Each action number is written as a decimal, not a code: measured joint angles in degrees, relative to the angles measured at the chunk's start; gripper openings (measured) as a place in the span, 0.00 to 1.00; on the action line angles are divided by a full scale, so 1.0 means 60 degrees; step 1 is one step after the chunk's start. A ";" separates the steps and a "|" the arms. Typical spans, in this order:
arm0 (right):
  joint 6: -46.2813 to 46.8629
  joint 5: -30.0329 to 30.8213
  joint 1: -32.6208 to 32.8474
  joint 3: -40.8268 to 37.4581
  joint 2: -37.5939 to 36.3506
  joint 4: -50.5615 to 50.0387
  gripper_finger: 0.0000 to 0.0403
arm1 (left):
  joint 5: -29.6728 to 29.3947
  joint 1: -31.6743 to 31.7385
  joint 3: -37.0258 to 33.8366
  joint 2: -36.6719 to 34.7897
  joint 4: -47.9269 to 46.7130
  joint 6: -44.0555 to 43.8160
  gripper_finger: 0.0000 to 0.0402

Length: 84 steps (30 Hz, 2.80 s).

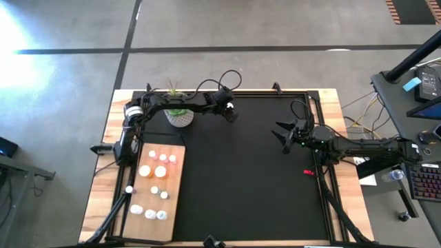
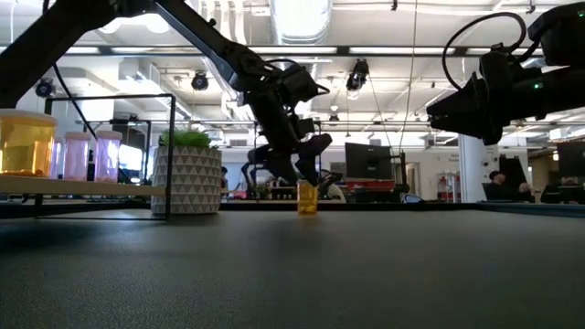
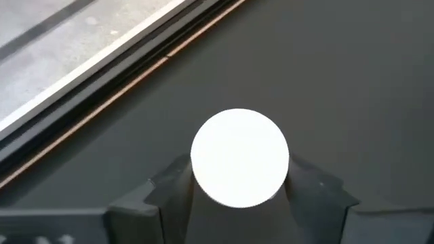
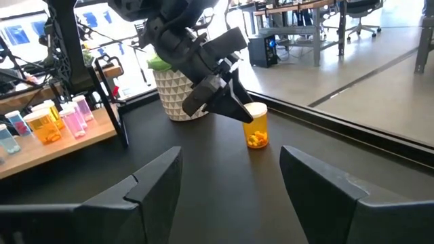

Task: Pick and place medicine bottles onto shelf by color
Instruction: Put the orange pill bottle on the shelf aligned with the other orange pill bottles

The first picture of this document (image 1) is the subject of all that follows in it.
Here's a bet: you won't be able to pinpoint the grey side desk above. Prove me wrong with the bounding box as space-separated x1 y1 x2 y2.
0 154 56 221

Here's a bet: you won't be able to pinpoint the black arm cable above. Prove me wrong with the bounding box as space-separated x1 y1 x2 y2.
290 99 316 130
192 69 243 101

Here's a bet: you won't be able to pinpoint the black monitor pole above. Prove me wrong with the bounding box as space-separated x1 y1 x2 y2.
384 30 441 83

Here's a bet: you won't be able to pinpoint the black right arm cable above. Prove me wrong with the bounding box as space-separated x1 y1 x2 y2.
290 99 316 130

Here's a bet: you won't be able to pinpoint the white paper sheet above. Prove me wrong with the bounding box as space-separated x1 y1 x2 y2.
353 156 378 187

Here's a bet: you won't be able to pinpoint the black computer keyboard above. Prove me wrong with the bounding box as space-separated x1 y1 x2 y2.
405 161 441 203

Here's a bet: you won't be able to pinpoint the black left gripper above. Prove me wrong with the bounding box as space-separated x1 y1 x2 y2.
210 88 240 124

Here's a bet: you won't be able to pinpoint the black table-level camera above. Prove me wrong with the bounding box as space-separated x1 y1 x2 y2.
203 234 227 248

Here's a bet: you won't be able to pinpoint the dark grey desk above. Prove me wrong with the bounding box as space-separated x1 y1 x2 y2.
370 61 441 248

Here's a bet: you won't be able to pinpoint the black aluminium table frame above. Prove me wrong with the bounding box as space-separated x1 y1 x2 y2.
77 81 375 246

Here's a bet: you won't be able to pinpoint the black floor mat orange stripes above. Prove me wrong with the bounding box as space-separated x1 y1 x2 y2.
384 0 441 25

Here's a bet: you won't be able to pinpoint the light blue small box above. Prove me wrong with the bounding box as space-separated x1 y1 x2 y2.
402 76 423 93

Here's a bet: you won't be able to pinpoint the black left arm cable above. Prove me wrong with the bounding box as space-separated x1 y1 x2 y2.
192 69 243 101

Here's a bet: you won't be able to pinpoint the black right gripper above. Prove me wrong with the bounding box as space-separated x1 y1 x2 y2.
270 118 315 155

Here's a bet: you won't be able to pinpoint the wooden shelf board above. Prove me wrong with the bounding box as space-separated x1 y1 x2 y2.
122 143 186 242

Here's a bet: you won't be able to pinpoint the clear plastic water bottle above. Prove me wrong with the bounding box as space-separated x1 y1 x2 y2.
380 169 406 183

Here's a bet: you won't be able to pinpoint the orange bottle with orange capsules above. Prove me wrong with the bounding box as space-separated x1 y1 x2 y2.
154 165 170 179

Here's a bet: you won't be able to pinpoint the black power adapter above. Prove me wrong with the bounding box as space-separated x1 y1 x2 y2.
414 65 440 103

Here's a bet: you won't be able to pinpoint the black computer mouse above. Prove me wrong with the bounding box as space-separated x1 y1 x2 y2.
418 130 438 145

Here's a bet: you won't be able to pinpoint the black device with blue light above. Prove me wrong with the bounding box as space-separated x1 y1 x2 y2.
0 136 20 158

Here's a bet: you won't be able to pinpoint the black table mat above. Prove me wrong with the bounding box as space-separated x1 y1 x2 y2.
143 92 329 242

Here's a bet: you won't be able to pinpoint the dark screen with blue glow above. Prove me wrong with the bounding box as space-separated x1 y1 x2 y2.
406 99 441 121

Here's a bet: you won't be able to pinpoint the green spiky plant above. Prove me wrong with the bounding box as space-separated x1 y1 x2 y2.
164 78 189 116

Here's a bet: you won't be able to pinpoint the white triangle pattern plant pot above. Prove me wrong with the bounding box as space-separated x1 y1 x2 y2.
163 108 195 129

